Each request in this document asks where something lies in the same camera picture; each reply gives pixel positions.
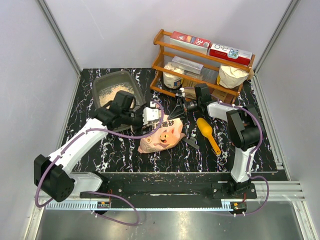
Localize aluminium rail frame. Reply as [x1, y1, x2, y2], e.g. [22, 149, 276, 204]
[24, 159, 320, 240]

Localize tan cardboard box on shelf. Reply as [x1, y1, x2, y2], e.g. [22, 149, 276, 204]
[182, 84, 197, 99]

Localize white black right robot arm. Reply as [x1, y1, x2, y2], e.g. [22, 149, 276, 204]
[168, 83, 266, 198]

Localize orange wooden shelf rack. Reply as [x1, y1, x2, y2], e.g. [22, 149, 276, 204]
[149, 28, 256, 106]

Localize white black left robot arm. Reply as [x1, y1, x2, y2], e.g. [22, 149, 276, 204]
[33, 90, 153, 202]

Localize white crumpled bag left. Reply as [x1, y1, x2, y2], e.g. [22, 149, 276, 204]
[163, 62, 185, 89]

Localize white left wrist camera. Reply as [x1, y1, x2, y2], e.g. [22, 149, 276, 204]
[142, 101, 162, 125]

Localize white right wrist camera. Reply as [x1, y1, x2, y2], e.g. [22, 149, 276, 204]
[175, 87, 186, 100]

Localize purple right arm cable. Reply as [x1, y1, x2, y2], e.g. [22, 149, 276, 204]
[209, 93, 270, 217]

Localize red white blue box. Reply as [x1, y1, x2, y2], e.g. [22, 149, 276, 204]
[209, 43, 253, 66]

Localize silver grey flat box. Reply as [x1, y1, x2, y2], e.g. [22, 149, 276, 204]
[171, 56, 204, 75]

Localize red white toothpaste box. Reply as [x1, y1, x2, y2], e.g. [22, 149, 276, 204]
[169, 31, 211, 55]

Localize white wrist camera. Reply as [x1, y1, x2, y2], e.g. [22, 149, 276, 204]
[142, 101, 162, 125]
[175, 87, 186, 100]

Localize pink cat litter bag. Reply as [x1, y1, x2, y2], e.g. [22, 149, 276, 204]
[138, 114, 185, 154]

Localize black bag clip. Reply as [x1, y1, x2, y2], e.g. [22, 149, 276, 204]
[181, 136, 200, 150]

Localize white paper bag right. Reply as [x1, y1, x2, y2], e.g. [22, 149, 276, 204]
[216, 64, 250, 89]

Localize yellow plastic scoop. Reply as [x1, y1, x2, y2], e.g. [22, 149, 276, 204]
[196, 117, 222, 156]

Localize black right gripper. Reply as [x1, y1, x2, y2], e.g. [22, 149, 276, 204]
[168, 96, 201, 121]

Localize grey plastic litter box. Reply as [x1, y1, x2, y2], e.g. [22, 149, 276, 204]
[92, 70, 148, 132]

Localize beige cat litter pellets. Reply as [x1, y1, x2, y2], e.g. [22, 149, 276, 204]
[99, 84, 134, 106]

